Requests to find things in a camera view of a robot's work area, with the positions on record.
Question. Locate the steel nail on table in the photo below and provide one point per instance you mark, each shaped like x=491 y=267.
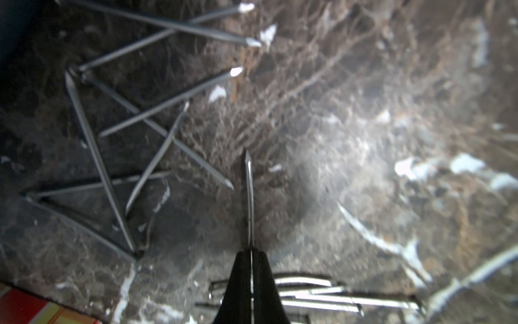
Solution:
x=170 y=24
x=184 y=95
x=99 y=162
x=157 y=128
x=156 y=159

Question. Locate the playing card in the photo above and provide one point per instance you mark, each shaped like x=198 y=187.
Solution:
x=18 y=306

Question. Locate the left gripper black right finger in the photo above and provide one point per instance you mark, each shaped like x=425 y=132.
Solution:
x=268 y=307

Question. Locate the steel nail pile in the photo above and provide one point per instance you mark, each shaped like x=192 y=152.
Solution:
x=317 y=293

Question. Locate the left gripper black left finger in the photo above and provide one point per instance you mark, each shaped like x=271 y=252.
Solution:
x=236 y=305

